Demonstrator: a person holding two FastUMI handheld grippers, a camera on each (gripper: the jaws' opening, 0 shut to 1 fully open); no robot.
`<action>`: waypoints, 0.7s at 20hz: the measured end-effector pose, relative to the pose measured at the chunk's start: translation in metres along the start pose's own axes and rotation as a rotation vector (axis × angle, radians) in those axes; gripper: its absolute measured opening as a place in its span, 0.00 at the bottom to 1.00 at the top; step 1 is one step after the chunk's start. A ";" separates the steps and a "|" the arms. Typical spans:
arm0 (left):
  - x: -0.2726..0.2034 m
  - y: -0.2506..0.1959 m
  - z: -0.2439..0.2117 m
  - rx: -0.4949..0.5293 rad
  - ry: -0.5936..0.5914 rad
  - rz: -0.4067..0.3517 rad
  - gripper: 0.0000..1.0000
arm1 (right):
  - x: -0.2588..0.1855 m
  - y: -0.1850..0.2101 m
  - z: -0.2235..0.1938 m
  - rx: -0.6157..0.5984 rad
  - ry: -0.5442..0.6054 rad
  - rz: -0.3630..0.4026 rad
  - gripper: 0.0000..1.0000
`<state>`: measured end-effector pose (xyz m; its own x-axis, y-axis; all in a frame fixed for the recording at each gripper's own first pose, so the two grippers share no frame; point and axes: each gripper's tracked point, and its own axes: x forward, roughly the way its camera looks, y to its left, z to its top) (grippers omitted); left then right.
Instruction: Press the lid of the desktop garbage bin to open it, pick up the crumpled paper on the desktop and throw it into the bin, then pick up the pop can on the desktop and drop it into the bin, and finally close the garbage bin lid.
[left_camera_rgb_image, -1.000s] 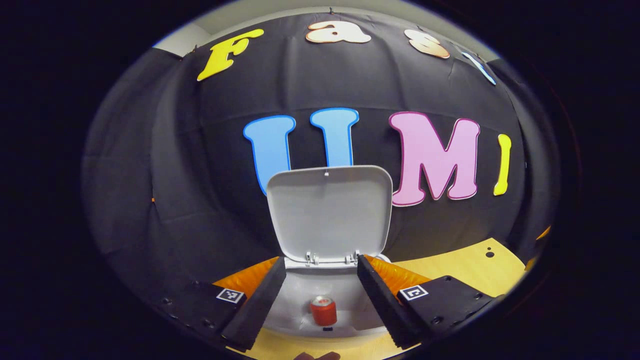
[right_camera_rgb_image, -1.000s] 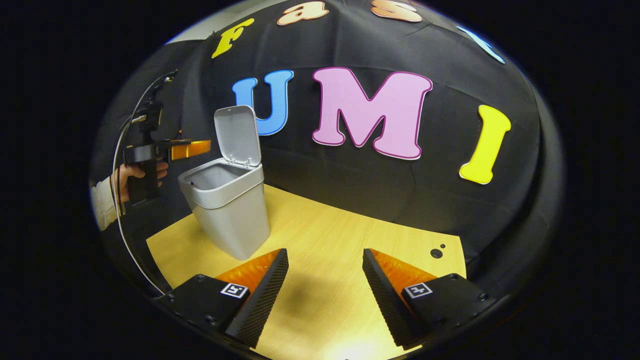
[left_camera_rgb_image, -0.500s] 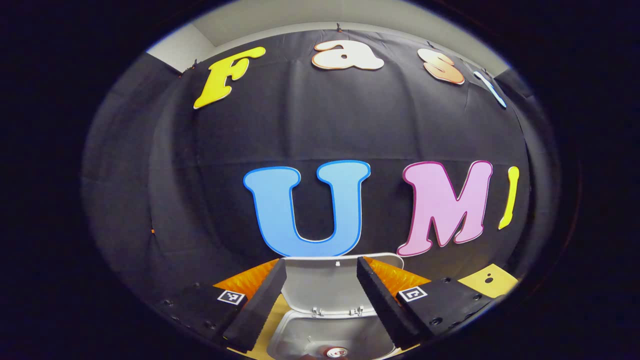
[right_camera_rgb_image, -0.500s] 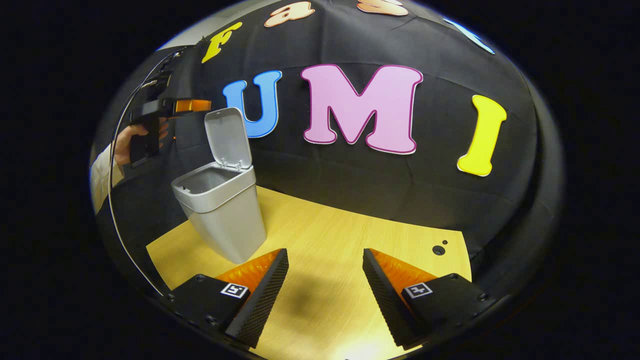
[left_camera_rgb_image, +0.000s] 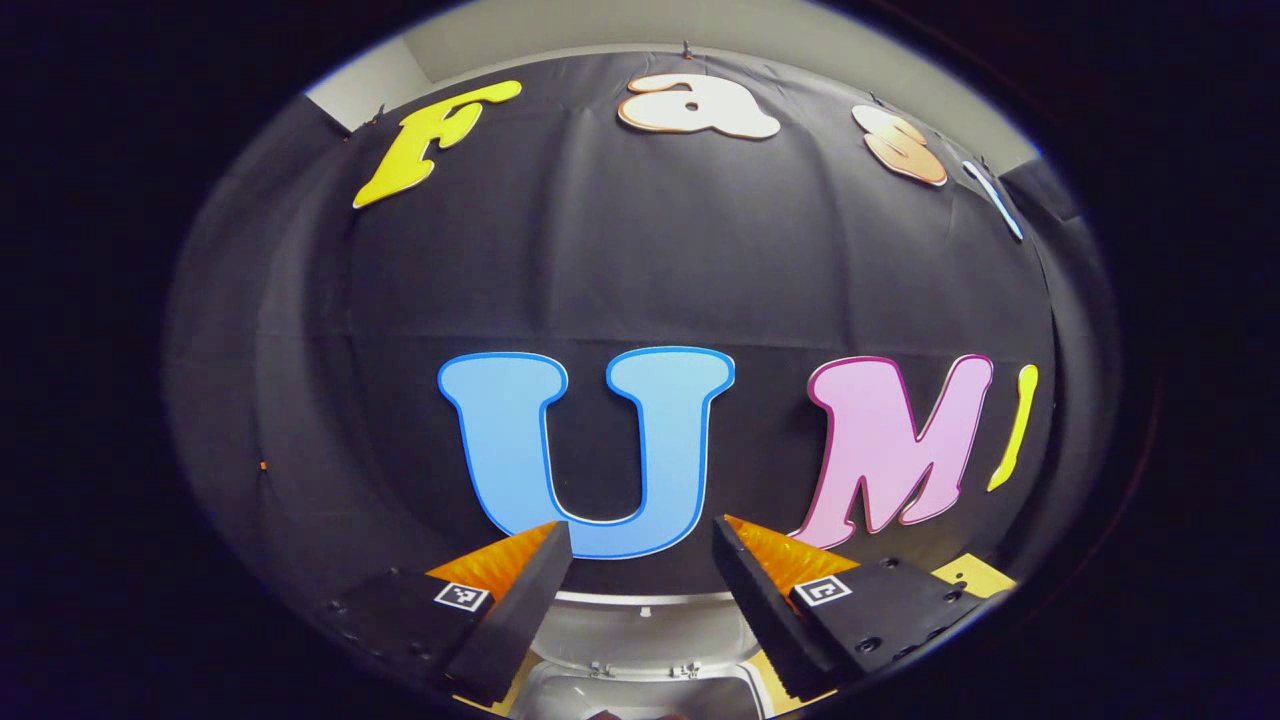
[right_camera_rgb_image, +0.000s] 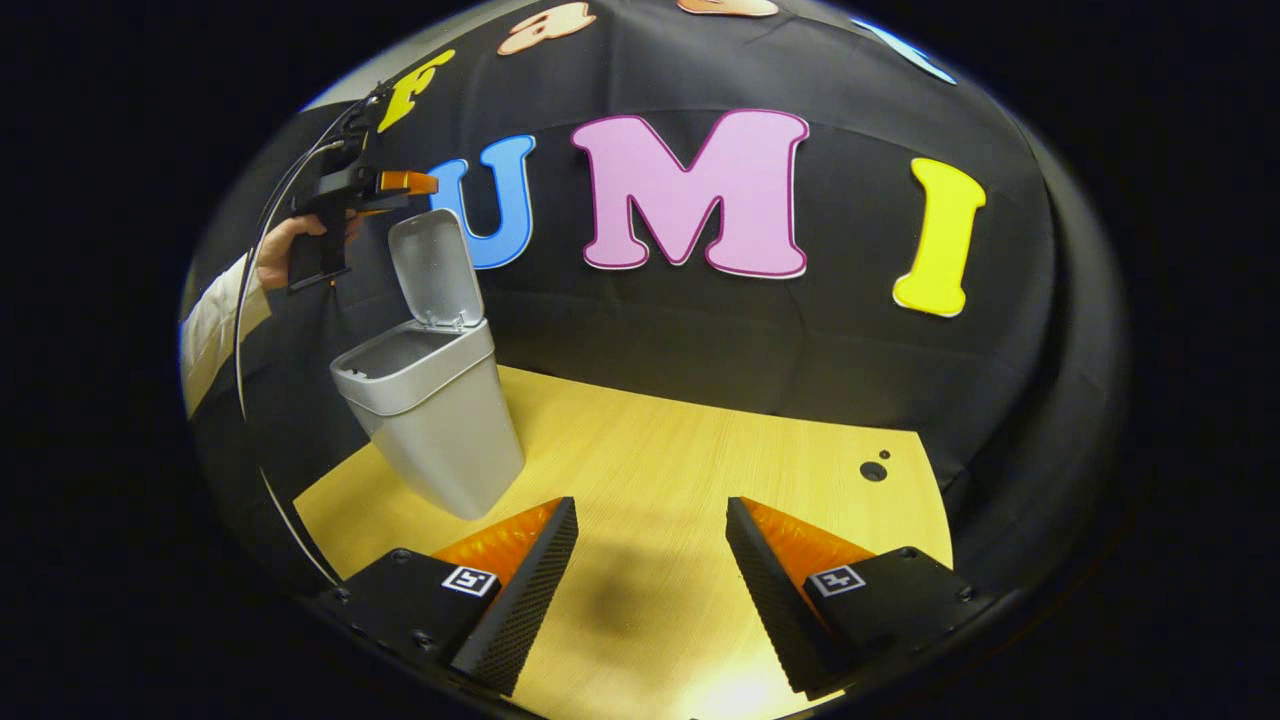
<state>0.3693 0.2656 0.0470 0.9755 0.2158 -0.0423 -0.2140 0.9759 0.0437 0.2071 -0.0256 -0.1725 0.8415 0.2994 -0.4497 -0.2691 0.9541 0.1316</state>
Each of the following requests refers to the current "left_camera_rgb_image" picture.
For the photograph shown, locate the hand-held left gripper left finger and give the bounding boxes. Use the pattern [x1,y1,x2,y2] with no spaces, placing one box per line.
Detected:
[325,520,574,706]

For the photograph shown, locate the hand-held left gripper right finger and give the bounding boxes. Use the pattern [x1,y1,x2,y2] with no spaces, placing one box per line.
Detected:
[712,515,1011,701]

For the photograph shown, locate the white desktop garbage bin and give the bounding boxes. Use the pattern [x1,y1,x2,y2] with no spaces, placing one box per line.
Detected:
[505,590,776,720]

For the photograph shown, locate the wooden desktop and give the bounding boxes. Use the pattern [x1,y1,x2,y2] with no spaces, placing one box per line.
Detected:
[455,553,1016,720]

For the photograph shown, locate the black backdrop cloth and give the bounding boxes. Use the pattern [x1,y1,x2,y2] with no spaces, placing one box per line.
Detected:
[165,50,1116,621]

